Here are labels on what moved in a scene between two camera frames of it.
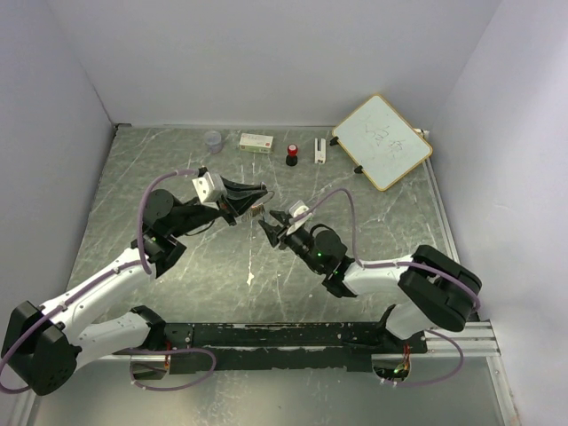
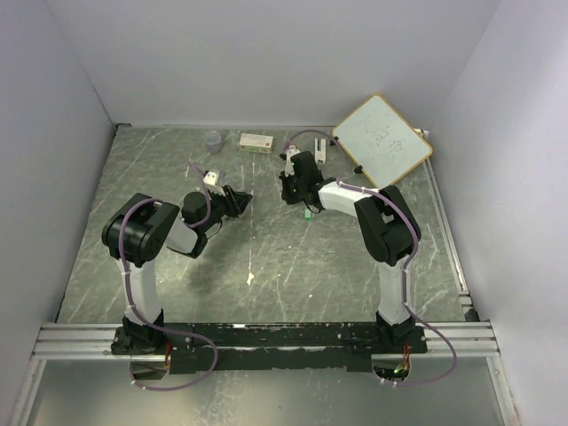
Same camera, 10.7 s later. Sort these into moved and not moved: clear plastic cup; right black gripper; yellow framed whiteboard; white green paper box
Moved: right black gripper
Not moved: yellow framed whiteboard; white green paper box; clear plastic cup
